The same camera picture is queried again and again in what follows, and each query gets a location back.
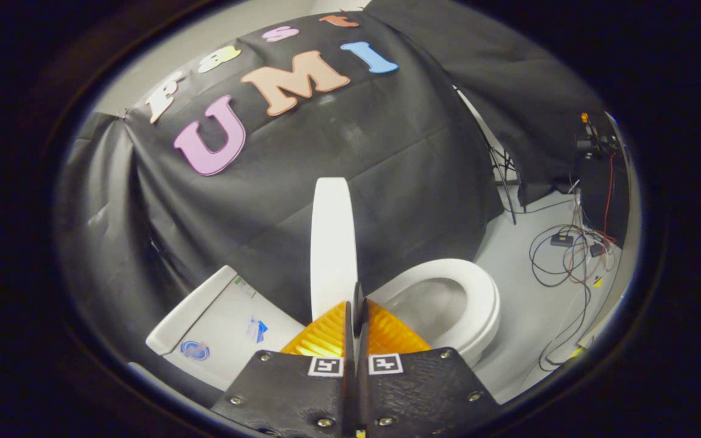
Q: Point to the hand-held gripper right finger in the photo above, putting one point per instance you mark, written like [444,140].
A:
[411,395]

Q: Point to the small black box device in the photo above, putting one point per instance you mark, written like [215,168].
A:
[597,250]
[561,239]

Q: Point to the black backdrop cloth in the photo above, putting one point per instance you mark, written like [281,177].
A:
[356,134]

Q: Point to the white toilet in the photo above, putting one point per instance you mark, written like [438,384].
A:
[223,328]

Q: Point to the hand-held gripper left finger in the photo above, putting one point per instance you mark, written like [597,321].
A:
[302,395]

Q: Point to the black light stand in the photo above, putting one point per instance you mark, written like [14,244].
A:
[504,198]

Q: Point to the white toilet lid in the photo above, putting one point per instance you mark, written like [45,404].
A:
[333,243]

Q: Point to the white toilet seat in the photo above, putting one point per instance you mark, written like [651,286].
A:
[479,292]

